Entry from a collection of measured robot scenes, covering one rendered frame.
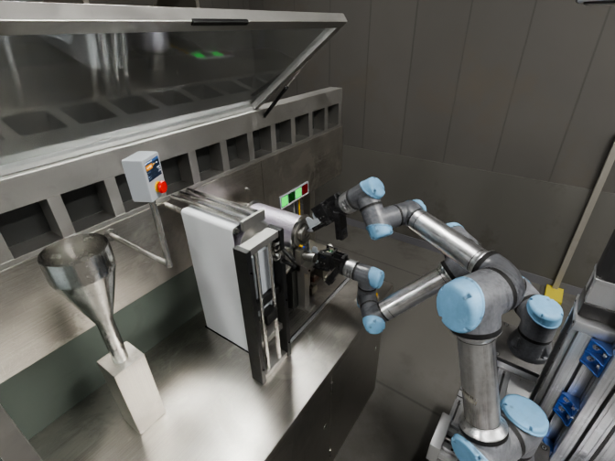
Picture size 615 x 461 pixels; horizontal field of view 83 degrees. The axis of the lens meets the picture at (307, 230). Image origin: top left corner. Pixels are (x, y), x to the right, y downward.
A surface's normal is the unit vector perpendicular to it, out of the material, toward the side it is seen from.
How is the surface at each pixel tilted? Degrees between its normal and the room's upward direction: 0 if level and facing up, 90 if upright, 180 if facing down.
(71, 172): 90
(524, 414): 8
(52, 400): 90
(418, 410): 0
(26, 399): 90
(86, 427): 0
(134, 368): 90
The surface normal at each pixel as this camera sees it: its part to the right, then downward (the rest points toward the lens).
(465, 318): -0.91, 0.11
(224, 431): -0.02, -0.86
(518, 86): -0.58, 0.42
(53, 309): 0.83, 0.27
